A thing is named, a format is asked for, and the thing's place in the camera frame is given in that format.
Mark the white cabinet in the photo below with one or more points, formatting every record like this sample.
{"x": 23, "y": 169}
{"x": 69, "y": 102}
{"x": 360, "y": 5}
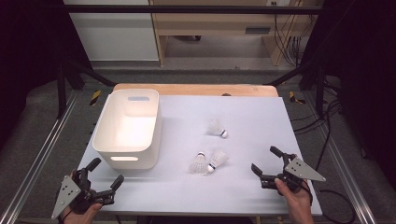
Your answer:
{"x": 115, "y": 37}

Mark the grey desk label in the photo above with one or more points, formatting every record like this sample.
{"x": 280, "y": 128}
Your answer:
{"x": 257, "y": 30}

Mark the person's left hand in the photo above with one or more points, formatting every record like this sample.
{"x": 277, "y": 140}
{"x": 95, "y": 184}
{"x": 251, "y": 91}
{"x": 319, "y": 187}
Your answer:
{"x": 85, "y": 216}

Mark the black curtain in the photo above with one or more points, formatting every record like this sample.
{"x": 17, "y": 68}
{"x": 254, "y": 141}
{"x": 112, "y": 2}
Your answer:
{"x": 367, "y": 77}
{"x": 28, "y": 62}

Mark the white table mat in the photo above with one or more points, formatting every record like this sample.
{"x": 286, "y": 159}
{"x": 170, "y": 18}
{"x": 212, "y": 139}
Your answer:
{"x": 193, "y": 193}

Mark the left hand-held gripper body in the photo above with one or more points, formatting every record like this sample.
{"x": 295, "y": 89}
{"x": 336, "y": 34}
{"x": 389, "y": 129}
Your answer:
{"x": 67, "y": 193}

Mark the black metal stand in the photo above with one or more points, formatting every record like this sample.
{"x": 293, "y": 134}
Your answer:
{"x": 61, "y": 93}
{"x": 319, "y": 90}

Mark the aluminium floor rail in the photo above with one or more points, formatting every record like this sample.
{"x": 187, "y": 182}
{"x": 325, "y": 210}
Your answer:
{"x": 348, "y": 174}
{"x": 37, "y": 165}

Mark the white feather shuttlecock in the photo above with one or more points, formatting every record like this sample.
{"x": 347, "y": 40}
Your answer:
{"x": 216, "y": 128}
{"x": 217, "y": 158}
{"x": 198, "y": 165}

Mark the black horizontal frame bar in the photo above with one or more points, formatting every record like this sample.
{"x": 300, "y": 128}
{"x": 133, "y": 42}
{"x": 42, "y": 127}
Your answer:
{"x": 186, "y": 9}

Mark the wooden desk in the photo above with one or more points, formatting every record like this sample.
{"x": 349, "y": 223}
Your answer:
{"x": 211, "y": 23}

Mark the white wall outlet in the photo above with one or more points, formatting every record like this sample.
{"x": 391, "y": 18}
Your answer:
{"x": 274, "y": 3}

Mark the white plastic storage bin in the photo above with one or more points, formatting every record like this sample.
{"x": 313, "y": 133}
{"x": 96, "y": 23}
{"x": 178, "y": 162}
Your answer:
{"x": 130, "y": 130}

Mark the yellow black tape strip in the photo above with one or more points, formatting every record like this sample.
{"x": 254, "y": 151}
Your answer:
{"x": 292, "y": 97}
{"x": 95, "y": 97}

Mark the person's right hand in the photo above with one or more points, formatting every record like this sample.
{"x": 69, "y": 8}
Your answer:
{"x": 297, "y": 205}

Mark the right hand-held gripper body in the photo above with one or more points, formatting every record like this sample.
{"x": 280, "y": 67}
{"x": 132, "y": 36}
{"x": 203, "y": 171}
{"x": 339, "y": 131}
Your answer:
{"x": 300, "y": 170}

